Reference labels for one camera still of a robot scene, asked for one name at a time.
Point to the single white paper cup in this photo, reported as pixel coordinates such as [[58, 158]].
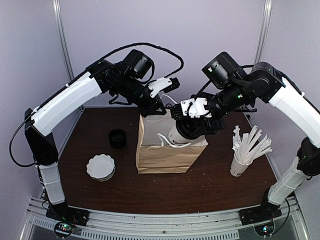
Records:
[[176, 138]]

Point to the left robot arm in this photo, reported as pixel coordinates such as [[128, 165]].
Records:
[[122, 79]]

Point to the paper cup holding straws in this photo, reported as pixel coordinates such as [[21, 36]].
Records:
[[239, 165]]

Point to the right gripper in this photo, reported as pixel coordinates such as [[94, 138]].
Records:
[[212, 128]]

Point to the brown paper bag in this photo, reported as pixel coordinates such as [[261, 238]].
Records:
[[155, 154]]

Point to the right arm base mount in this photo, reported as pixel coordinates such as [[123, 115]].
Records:
[[262, 217]]

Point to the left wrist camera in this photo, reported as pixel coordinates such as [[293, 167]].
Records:
[[165, 84]]

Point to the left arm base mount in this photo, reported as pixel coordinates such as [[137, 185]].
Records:
[[68, 218]]

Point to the stack of black lids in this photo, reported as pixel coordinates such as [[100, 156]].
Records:
[[117, 138]]

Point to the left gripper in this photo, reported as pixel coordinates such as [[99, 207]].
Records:
[[151, 109]]

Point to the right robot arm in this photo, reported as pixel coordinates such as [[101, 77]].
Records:
[[238, 88]]

